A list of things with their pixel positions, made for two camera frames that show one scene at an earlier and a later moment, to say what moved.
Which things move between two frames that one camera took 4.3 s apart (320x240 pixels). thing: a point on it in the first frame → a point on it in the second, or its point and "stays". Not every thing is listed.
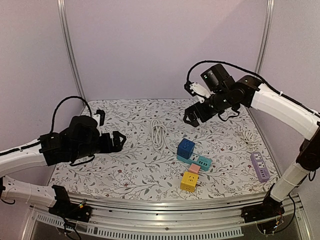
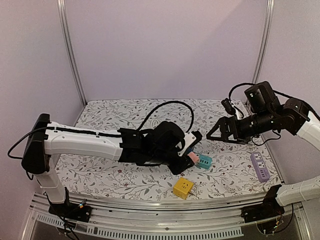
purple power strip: [260, 166] stays
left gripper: [109, 148] → [183, 165]
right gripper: [195, 113] → [231, 129]
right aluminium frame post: [270, 6] stays
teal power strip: [205, 163] stays
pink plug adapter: [194, 168] → [193, 155]
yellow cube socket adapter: [189, 181] → [182, 187]
